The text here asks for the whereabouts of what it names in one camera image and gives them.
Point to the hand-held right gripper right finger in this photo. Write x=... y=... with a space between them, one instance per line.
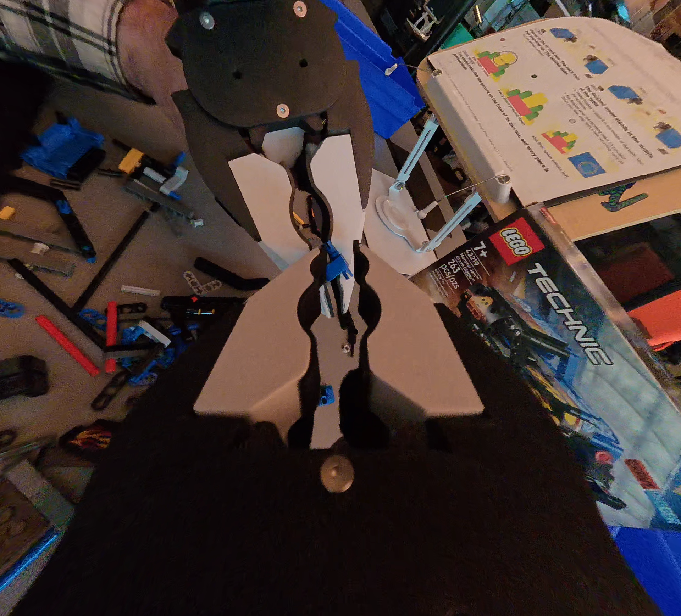
x=426 y=361

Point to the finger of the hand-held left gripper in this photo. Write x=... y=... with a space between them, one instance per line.
x=346 y=185
x=266 y=201

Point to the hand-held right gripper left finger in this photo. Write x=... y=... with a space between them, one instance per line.
x=255 y=361

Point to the small blue toy connector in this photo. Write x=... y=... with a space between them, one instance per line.
x=338 y=265
x=327 y=395

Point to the grey desk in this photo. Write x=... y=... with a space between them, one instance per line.
x=213 y=244

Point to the person's left hand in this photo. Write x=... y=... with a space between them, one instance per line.
x=147 y=47

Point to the black angled toy beam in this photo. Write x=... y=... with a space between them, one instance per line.
x=229 y=278

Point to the pile of loose toy parts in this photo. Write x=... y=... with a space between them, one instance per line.
x=181 y=310

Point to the yellow black toy assembly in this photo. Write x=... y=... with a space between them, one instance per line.
x=160 y=180

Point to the monster truck toy set box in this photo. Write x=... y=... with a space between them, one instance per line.
x=553 y=308

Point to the short red toy axle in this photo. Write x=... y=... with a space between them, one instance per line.
x=111 y=334

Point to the short black toy beam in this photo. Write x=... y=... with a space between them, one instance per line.
x=109 y=393

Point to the short black toy axle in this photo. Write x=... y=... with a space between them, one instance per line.
x=112 y=260

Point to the black panel flame sticker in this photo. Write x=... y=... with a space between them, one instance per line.
x=90 y=435

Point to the black beam blue pins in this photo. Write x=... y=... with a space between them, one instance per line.
x=64 y=217

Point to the blue toy scoop piece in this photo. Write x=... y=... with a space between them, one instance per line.
x=64 y=148

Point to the long black toy axle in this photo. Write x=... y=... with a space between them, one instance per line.
x=53 y=302

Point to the cardboard box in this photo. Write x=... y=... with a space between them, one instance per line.
x=623 y=210

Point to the blue toy beam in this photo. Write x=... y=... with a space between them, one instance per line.
x=9 y=309

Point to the black toy frame block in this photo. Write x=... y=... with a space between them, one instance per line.
x=21 y=375

